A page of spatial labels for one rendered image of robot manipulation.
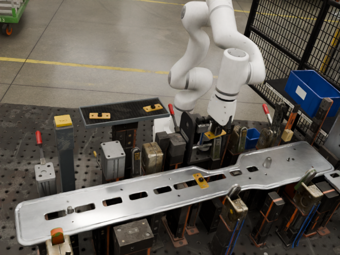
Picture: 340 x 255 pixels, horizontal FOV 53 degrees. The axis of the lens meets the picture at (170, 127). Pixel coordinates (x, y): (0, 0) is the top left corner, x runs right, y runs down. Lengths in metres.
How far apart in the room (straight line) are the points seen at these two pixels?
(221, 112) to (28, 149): 1.18
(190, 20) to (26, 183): 1.10
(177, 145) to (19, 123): 1.09
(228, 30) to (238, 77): 0.18
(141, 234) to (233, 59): 0.65
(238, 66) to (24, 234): 0.89
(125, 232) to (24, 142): 1.05
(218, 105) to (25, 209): 0.77
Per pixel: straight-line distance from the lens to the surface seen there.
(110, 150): 1.36
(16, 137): 2.13
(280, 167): 1.64
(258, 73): 1.17
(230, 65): 1.12
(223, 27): 1.25
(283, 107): 1.66
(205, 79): 1.77
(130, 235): 1.20
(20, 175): 1.89
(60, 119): 1.44
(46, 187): 1.37
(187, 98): 1.83
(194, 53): 1.63
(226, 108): 1.20
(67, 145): 1.48
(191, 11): 1.50
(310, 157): 1.78
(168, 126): 2.02
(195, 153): 1.62
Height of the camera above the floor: 2.01
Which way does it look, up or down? 37 degrees down
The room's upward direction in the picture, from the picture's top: 9 degrees clockwise
